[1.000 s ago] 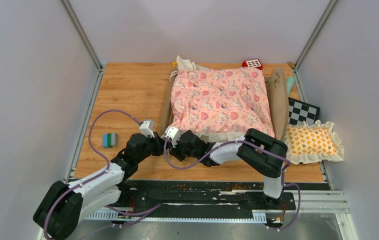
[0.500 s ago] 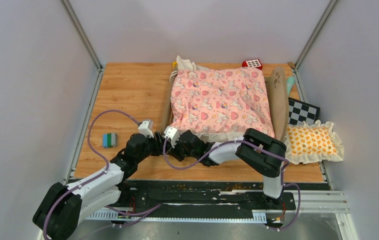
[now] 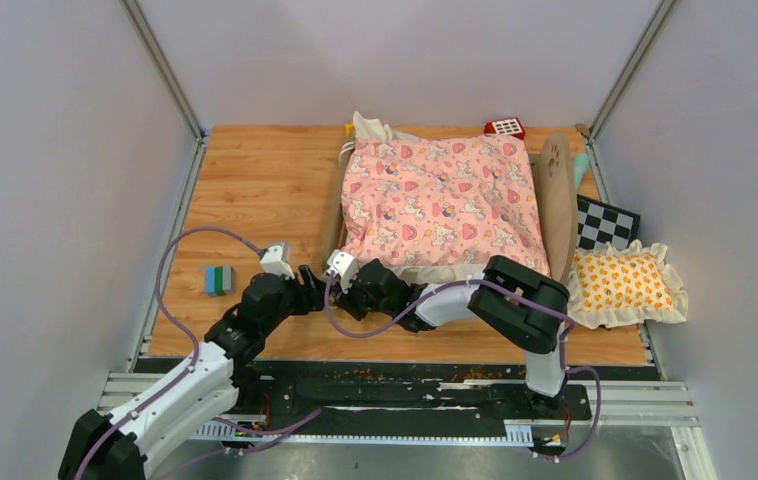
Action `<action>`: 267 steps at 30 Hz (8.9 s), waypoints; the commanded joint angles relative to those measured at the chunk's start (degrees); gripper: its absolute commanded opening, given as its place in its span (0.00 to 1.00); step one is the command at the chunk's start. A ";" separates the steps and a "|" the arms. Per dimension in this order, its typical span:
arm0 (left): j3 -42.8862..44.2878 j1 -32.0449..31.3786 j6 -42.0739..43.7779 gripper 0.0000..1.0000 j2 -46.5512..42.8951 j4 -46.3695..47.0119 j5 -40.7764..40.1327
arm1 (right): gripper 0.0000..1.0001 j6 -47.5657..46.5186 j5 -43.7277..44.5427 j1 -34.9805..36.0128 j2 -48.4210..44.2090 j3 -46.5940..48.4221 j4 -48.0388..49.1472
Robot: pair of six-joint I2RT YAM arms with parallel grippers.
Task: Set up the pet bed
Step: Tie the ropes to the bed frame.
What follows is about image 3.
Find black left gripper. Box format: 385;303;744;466
262;264;334;336

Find pink unicorn drawstring bag blanket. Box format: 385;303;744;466
340;113;552;283

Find orange duck print pillow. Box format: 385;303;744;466
567;240;688;329

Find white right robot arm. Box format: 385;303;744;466
324;250;575;418

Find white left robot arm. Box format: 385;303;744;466
58;265;324;479

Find blue green grey block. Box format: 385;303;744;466
204;265;236;297

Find red white grid block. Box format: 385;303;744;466
483;117;526;140

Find black and silver chessboard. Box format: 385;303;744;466
576;195;641;251

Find mint green massager wand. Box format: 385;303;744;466
573;152;590;189

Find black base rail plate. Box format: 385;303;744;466
224;360;594;437

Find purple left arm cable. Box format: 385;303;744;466
74;226;324;480

